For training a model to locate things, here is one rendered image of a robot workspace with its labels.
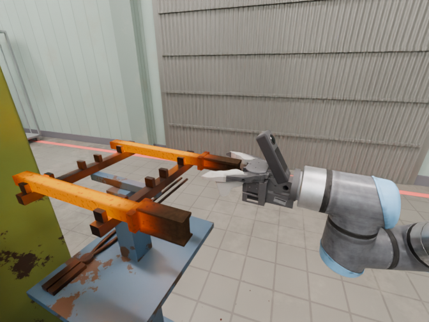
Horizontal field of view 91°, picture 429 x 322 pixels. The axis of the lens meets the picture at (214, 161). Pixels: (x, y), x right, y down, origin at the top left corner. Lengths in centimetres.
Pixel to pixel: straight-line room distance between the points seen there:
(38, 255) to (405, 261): 98
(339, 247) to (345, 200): 11
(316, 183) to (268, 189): 10
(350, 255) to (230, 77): 244
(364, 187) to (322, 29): 232
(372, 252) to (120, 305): 54
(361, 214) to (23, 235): 88
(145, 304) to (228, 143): 250
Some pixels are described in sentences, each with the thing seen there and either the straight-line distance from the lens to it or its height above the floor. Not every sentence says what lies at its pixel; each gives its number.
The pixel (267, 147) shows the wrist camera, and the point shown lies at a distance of 45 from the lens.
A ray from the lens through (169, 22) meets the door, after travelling 306.
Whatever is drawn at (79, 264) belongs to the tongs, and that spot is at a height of 74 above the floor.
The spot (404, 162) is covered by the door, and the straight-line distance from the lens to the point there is 310.
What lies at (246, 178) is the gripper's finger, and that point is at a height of 100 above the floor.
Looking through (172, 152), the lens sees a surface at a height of 100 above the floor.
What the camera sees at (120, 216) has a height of 99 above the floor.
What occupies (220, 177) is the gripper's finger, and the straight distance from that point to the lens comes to 45.
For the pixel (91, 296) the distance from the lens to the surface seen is 64.
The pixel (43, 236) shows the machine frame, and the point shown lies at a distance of 90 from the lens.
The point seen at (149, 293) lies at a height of 73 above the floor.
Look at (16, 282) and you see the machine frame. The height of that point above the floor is 62.
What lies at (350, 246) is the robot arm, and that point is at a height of 89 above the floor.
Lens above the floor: 120
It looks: 24 degrees down
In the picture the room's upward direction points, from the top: straight up
